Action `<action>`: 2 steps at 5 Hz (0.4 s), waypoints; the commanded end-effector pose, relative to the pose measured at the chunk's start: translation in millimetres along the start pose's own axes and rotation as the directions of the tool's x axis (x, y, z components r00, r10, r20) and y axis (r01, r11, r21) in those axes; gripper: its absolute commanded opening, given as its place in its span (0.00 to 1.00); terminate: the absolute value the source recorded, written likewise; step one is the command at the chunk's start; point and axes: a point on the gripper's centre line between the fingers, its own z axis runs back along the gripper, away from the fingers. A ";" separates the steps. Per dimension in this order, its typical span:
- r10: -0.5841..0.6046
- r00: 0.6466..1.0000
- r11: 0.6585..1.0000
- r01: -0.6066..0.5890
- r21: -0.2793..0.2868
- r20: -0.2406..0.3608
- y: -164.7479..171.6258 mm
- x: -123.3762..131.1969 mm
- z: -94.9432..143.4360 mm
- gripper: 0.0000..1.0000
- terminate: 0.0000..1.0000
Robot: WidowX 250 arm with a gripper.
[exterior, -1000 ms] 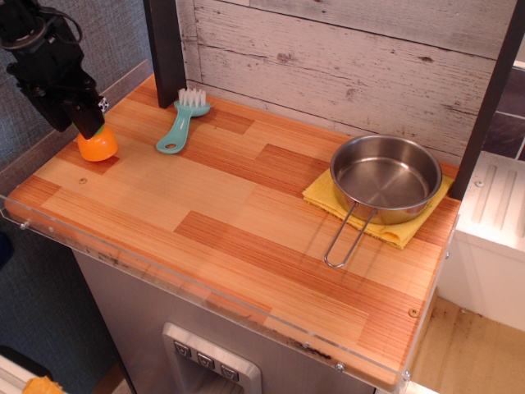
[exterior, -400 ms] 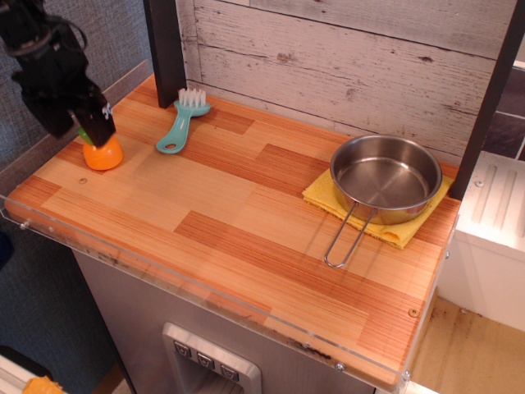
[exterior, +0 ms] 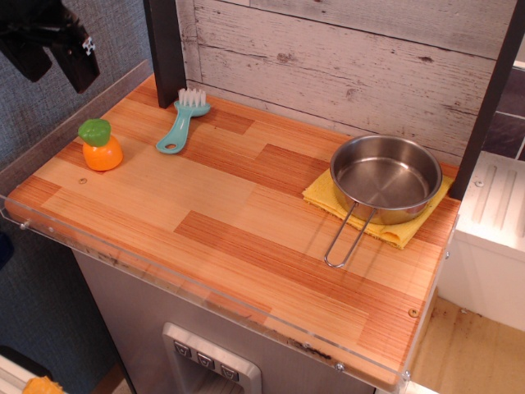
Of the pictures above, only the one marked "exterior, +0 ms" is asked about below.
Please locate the yellow object at corner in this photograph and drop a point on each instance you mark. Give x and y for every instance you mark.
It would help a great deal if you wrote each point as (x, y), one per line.
(42, 385)

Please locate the grey toy fridge cabinet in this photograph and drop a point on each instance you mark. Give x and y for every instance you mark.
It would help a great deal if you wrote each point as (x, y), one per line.
(135, 310)

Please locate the teal dish brush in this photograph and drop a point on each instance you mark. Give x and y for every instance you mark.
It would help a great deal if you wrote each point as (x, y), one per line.
(190, 103)

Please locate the silver water dispenser panel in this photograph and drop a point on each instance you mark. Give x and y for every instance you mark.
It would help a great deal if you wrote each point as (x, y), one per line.
(200, 366)

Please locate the clear acrylic guard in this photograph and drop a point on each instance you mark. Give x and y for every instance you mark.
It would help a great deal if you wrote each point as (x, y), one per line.
(37, 155)
(308, 327)

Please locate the yellow folded cloth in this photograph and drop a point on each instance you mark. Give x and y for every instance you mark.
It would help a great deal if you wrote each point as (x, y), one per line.
(321, 194)

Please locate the dark post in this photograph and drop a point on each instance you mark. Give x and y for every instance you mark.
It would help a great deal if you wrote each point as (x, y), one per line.
(166, 49)
(495, 89)

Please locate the clear acrylic left guard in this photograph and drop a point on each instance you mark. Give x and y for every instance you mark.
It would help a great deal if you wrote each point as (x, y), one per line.
(37, 155)

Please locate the dark right post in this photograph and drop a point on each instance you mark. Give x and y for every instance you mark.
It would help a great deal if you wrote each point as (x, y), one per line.
(495, 89)

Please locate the dark left post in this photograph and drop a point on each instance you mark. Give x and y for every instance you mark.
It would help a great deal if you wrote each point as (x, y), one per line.
(166, 49)

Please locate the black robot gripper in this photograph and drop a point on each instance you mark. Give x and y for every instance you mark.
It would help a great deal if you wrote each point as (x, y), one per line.
(27, 26)

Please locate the orange toy fruit green top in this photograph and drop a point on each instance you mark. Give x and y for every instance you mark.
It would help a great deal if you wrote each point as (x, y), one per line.
(101, 150)

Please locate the stainless steel pan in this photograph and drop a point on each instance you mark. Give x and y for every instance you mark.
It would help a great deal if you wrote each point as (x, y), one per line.
(384, 180)

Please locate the clear acrylic front guard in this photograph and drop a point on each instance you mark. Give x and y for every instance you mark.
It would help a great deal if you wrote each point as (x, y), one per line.
(308, 327)

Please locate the white toy sink unit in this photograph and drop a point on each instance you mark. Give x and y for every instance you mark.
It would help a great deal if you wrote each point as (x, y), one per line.
(483, 270)

